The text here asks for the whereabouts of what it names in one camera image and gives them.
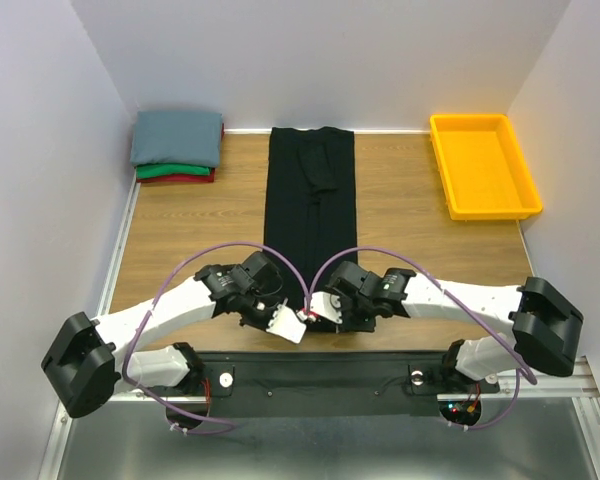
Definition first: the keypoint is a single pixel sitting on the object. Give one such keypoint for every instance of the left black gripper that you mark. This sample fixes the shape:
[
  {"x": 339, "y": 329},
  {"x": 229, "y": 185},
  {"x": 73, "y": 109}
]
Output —
[{"x": 256, "y": 318}]

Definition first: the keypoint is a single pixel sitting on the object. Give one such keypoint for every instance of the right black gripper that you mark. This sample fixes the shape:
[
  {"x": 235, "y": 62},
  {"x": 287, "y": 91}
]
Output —
[{"x": 351, "y": 320}]

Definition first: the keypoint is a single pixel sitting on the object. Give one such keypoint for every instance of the black t-shirt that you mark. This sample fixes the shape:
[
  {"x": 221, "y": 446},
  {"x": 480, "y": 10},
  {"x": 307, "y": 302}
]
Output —
[{"x": 310, "y": 206}]

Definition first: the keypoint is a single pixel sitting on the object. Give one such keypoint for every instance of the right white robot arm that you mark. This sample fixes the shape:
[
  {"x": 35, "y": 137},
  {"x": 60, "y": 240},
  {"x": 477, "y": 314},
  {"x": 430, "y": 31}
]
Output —
[{"x": 532, "y": 326}]

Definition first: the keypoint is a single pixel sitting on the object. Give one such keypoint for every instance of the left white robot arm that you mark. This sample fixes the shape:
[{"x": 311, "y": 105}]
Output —
[{"x": 91, "y": 359}]

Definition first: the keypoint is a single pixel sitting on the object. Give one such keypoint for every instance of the folded green t-shirt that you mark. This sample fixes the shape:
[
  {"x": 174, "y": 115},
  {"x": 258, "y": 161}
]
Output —
[{"x": 148, "y": 171}]

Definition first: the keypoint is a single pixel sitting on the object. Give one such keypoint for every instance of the folded grey-blue t-shirt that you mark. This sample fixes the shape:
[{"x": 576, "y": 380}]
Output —
[{"x": 190, "y": 137}]

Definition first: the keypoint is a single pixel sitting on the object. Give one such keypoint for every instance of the yellow plastic tray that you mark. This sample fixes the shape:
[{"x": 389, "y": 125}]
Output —
[{"x": 482, "y": 169}]

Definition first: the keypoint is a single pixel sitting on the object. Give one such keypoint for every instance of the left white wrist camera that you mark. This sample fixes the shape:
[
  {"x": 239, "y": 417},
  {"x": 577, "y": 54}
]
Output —
[{"x": 284, "y": 322}]

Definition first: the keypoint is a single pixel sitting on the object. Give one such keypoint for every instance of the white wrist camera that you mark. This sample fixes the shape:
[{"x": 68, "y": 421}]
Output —
[
  {"x": 284, "y": 322},
  {"x": 325, "y": 306}
]

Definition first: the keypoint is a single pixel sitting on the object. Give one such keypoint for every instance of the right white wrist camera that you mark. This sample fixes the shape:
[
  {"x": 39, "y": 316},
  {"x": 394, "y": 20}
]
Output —
[{"x": 325, "y": 306}]

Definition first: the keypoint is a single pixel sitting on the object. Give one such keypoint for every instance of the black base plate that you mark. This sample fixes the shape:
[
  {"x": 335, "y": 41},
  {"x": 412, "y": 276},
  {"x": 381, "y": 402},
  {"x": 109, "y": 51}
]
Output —
[{"x": 318, "y": 384}]

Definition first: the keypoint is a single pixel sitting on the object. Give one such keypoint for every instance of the aluminium mounting rail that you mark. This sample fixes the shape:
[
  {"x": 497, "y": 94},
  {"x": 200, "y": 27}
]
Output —
[{"x": 581, "y": 383}]

